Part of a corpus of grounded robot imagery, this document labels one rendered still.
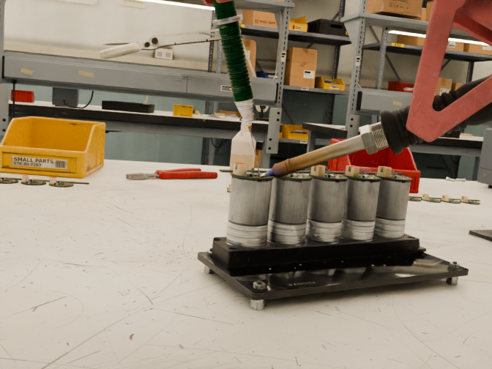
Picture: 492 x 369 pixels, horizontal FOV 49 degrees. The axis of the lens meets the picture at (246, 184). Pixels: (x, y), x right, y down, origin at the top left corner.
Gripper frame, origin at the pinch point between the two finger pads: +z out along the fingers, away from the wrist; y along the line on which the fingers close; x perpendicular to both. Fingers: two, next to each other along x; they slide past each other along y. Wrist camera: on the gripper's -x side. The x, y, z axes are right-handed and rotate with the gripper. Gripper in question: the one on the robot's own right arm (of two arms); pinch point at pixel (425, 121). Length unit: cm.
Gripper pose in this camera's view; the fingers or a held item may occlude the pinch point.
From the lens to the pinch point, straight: 29.6
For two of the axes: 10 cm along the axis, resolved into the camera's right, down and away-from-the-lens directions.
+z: -5.1, 8.3, 2.5
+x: 8.2, 5.5, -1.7
